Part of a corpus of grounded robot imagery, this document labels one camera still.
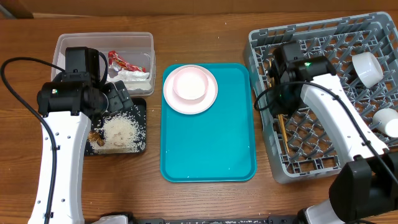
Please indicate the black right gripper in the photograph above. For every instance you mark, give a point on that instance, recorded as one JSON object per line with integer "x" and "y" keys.
{"x": 278, "y": 107}

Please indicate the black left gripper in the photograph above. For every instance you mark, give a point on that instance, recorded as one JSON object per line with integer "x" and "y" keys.
{"x": 119, "y": 100}

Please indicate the wooden chopstick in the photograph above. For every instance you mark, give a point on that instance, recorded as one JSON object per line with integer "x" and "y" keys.
{"x": 281, "y": 121}
{"x": 284, "y": 136}

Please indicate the white tissue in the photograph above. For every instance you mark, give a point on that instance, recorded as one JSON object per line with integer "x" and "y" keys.
{"x": 135, "y": 80}

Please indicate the pile of rice grains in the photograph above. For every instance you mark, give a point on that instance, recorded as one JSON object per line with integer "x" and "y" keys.
{"x": 119, "y": 133}

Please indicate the red snack wrapper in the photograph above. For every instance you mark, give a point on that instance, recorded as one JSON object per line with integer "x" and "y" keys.
{"x": 117, "y": 63}

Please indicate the brown food scrap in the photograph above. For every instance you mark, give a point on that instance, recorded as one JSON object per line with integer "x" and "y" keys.
{"x": 96, "y": 137}

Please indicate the large white plate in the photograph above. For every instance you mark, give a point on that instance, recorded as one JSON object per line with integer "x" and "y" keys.
{"x": 190, "y": 106}

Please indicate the small pink plate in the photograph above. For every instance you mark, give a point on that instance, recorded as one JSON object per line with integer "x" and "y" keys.
{"x": 190, "y": 83}

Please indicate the grey bowl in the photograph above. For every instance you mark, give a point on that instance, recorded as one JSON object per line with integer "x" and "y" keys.
{"x": 367, "y": 68}

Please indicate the small white cup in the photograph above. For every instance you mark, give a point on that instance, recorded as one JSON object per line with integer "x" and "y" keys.
{"x": 386, "y": 121}

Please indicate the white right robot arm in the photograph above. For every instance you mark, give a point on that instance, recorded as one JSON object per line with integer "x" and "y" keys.
{"x": 367, "y": 183}

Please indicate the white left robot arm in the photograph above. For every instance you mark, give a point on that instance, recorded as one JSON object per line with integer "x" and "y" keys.
{"x": 69, "y": 109}

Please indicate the grey dishwasher rack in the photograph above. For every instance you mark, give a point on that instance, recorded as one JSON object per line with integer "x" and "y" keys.
{"x": 312, "y": 154}

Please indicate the black plastic tray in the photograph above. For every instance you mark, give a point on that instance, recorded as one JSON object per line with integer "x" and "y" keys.
{"x": 140, "y": 124}

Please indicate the clear plastic bin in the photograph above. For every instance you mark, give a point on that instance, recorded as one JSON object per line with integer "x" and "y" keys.
{"x": 137, "y": 48}

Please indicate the teal plastic tray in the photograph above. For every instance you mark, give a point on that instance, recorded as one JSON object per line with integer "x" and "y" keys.
{"x": 217, "y": 145}

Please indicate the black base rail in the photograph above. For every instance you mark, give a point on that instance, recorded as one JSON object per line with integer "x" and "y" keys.
{"x": 128, "y": 217}

